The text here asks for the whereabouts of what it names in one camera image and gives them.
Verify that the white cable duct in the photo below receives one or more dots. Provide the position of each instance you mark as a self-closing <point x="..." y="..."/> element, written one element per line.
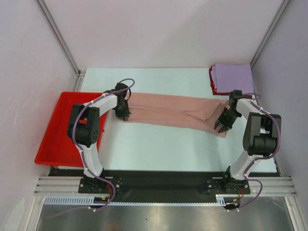
<point x="97" y="201"/>

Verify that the folded red t shirt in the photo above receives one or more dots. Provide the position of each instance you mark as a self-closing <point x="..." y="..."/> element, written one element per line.
<point x="220" y="93"/>

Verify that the red plastic bin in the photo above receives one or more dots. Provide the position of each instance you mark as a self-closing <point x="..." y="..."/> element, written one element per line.
<point x="56" y="148"/>

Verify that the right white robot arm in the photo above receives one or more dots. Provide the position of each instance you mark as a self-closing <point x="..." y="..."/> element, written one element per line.
<point x="261" y="141"/>

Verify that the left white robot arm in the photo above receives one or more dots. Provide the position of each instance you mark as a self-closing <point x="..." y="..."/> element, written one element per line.
<point x="84" y="131"/>

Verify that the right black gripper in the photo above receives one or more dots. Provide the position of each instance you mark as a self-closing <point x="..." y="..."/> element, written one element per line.
<point x="226" y="119"/>

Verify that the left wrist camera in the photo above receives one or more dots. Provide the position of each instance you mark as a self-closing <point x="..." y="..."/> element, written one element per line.
<point x="120" y="89"/>

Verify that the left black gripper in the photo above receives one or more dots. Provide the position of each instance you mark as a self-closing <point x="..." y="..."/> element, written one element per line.
<point x="124" y="114"/>

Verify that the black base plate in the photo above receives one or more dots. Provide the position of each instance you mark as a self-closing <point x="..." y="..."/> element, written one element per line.
<point x="156" y="186"/>

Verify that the folded lilac t shirt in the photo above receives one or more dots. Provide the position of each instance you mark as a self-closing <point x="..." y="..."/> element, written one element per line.
<point x="228" y="77"/>

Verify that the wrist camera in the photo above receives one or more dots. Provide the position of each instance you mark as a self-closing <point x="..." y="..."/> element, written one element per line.
<point x="234" y="97"/>
<point x="120" y="89"/>

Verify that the folded orange t shirt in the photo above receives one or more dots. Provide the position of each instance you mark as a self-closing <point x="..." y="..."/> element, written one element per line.
<point x="214" y="90"/>

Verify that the aluminium frame rail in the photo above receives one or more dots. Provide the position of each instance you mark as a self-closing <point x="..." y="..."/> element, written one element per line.
<point x="52" y="185"/>

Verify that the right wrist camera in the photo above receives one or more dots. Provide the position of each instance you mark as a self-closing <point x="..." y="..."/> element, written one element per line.
<point x="234" y="97"/>

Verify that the pink t shirt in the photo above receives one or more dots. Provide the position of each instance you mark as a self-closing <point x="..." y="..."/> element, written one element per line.
<point x="177" y="111"/>

